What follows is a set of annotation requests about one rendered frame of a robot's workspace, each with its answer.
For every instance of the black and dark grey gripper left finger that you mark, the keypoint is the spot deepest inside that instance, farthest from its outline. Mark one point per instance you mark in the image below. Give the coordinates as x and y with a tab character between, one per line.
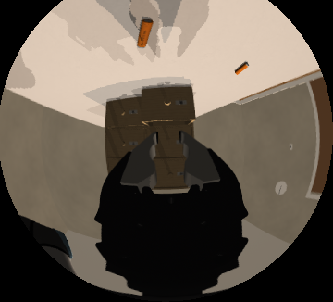
134	171

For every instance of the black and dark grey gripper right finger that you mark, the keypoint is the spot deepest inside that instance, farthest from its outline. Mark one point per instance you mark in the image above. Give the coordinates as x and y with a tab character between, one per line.
205	168

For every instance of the dark brown wooden drawer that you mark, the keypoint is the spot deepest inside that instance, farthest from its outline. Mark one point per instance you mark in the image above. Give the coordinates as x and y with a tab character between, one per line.
170	173
120	142
112	163
156	109
129	116
167	136

